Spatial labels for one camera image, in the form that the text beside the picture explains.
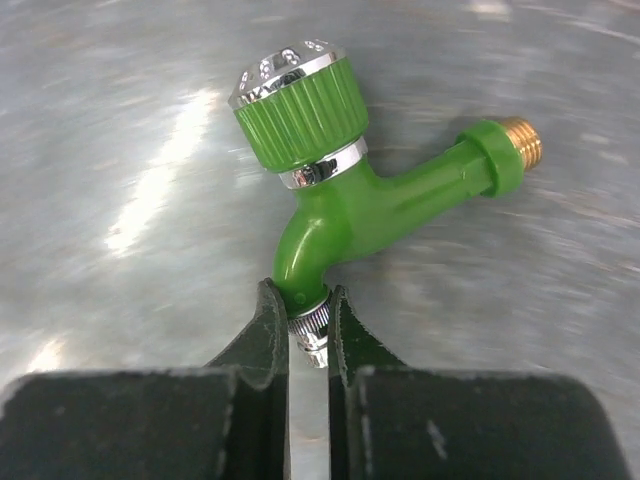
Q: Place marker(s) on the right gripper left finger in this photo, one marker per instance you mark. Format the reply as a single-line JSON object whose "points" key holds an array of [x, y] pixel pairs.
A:
{"points": [[226, 419]]}

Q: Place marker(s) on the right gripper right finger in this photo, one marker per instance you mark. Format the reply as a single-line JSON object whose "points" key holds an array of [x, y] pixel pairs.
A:
{"points": [[388, 420]]}

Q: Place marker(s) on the green plastic water faucet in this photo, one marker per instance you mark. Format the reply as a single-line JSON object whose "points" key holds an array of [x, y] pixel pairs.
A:
{"points": [[303, 114]]}

